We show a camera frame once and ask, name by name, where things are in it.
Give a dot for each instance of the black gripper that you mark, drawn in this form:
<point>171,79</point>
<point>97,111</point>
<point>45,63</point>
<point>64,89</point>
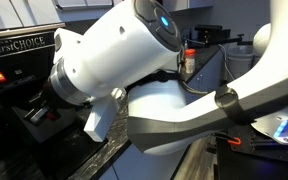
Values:
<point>45,105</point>

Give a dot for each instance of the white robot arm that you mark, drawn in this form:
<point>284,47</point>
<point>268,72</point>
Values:
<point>135,47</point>

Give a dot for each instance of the black commercial coffee maker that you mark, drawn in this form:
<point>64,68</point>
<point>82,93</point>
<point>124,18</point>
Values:
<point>58,147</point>

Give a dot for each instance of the white upper cabinets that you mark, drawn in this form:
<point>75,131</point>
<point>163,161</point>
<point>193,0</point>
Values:
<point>29,13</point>

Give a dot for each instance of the orange lid spice jar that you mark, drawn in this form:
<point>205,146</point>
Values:
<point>190,60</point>

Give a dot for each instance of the upper orange black clamp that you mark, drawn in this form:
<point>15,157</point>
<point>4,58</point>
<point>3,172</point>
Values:
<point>231,140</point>

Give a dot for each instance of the white plastic bucket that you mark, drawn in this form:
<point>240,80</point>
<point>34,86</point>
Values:
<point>239,60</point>

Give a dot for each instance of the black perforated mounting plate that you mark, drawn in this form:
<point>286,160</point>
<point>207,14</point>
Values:
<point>256,144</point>

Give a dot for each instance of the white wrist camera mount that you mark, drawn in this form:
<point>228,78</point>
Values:
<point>102,114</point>

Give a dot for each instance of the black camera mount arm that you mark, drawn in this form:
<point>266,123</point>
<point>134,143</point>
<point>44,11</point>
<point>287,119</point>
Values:
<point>211,35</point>

